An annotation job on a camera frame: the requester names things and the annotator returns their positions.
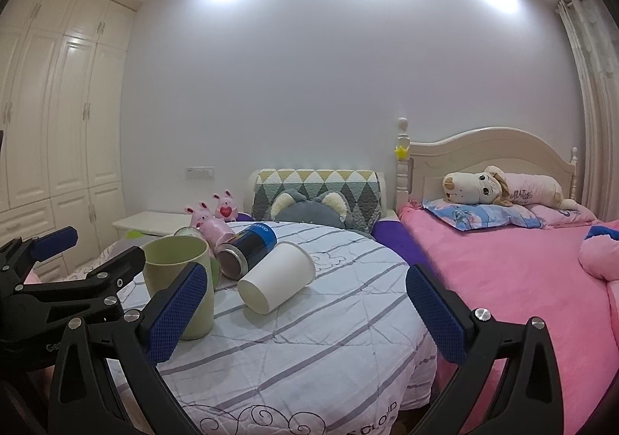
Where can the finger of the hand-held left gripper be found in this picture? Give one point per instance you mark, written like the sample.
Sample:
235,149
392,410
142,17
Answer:
121,268
53,242

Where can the yellow star decoration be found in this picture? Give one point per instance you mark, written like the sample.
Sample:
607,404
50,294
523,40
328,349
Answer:
401,152

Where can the blue metal can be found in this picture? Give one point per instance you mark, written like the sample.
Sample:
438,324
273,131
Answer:
252,241

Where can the white paper cup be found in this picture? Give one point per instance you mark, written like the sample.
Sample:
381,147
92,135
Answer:
275,281

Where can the pink and blue plush toy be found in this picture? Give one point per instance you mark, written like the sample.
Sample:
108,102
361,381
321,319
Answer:
602,258

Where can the cream curtain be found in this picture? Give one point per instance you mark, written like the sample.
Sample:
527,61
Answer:
595,91

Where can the white nightstand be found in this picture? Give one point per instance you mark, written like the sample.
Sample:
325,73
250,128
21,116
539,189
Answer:
150,221

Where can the triangle patterned quilted cushion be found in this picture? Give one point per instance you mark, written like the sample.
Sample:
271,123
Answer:
314,181

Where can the purple bed sheet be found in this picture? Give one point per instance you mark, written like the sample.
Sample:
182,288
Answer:
394,236

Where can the pink cylindrical bottle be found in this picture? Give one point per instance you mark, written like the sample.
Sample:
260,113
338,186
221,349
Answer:
217,229

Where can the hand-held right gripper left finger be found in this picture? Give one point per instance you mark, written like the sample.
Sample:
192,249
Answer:
176,319

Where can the dog plush toy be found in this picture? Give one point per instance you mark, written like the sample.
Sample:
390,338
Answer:
476,186

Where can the pink bunny plush toy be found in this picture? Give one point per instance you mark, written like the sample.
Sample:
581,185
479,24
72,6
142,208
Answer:
225,208
198,216

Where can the pink pillow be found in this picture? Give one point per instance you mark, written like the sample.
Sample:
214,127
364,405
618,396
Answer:
563,215

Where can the cream wardrobe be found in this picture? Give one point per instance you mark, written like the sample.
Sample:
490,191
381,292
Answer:
63,115

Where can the grey cat pillow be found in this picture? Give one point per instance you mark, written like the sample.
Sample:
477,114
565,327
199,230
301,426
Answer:
309,211

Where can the white wall socket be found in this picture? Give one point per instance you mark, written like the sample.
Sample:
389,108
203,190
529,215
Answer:
199,172

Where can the pale green cup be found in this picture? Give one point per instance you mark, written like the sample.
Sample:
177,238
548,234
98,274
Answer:
169,270

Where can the pink blanket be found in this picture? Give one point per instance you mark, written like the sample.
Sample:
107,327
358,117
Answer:
512,270

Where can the cream wooden headboard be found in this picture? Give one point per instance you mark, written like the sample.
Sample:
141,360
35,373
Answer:
483,149

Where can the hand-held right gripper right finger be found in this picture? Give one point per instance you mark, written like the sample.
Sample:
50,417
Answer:
435,319

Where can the small clear cup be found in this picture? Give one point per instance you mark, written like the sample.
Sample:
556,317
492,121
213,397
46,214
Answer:
186,232

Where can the blue printed pillow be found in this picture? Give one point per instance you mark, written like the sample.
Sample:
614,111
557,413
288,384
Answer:
478,216

